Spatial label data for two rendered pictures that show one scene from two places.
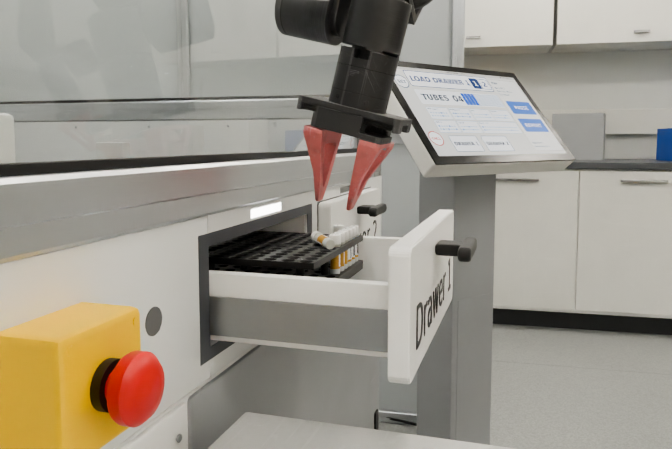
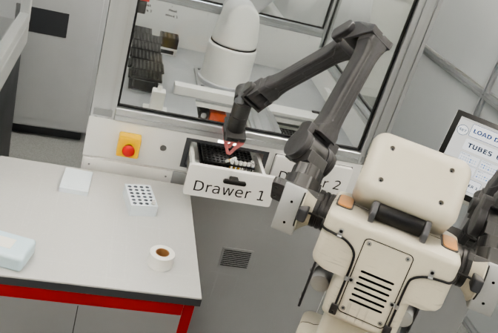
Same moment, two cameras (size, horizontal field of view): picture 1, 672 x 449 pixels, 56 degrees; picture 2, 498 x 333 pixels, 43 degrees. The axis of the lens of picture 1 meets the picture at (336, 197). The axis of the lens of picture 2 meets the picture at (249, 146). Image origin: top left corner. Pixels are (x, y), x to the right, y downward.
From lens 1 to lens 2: 1.82 m
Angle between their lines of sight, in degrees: 58
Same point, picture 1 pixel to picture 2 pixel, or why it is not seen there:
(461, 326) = not seen: hidden behind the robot
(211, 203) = (194, 131)
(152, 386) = (128, 152)
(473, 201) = not seen: hidden behind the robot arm
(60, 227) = (138, 121)
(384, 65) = (233, 120)
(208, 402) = (180, 176)
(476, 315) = (456, 289)
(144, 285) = (161, 139)
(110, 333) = (131, 141)
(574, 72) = not seen: outside the picture
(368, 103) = (228, 128)
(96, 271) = (147, 131)
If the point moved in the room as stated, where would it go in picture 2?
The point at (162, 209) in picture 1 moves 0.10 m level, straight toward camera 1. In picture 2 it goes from (171, 127) to (146, 129)
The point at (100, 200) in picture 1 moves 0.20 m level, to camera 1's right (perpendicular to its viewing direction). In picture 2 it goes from (150, 119) to (170, 149)
